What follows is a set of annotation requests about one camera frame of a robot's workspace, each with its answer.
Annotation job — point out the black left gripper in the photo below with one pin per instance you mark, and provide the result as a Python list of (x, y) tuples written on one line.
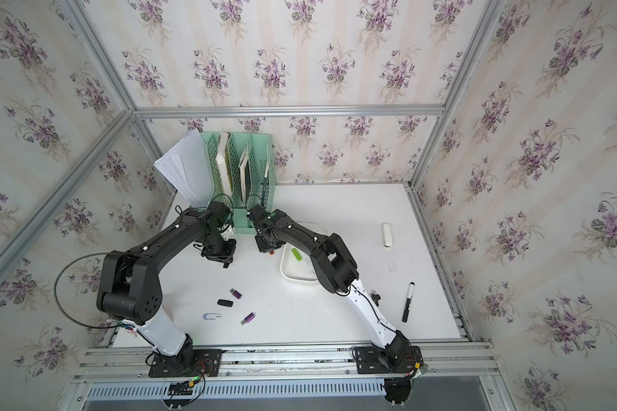
[(228, 255)]

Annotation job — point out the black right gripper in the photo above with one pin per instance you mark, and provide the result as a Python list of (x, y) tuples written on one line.
[(260, 247)]

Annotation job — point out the green usb flash drive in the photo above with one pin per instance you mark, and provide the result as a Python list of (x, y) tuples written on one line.
[(297, 254)]

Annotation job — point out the white plastic storage box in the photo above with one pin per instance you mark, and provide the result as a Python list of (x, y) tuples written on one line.
[(297, 272)]

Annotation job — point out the purple silver small usb drive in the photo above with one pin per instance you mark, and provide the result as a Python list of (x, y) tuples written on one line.
[(236, 294)]

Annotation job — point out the black usb flash drive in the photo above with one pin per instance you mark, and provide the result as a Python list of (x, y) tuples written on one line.
[(225, 303)]

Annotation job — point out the silver white swivel usb drive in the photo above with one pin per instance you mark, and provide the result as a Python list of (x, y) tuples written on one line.
[(212, 316)]

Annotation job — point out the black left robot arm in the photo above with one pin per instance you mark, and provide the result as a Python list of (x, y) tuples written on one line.
[(129, 285)]

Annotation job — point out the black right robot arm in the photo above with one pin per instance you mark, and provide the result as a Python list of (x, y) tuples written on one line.
[(337, 272)]

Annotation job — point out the purple usb flash drive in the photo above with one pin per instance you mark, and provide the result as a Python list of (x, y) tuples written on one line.
[(250, 317)]

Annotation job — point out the dark pen in organizer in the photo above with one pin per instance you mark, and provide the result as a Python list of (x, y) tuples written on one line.
[(265, 185)]

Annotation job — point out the beige notebook in organizer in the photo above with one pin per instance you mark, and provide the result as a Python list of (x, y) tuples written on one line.
[(244, 173)]

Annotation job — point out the green desk file organizer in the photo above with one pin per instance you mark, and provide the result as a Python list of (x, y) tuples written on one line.
[(261, 150)]

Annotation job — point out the white book in organizer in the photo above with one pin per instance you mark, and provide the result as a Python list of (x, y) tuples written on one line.
[(223, 164)]

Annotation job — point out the white paper stack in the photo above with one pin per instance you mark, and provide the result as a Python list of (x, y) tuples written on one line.
[(186, 167)]

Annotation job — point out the white eraser block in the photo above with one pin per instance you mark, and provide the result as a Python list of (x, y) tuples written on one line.
[(387, 235)]

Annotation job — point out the black white marker pen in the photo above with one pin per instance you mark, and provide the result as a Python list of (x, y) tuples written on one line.
[(408, 301)]

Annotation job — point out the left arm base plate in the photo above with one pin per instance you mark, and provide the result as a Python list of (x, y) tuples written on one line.
[(202, 362)]

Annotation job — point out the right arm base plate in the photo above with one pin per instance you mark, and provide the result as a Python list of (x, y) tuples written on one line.
[(373, 360)]

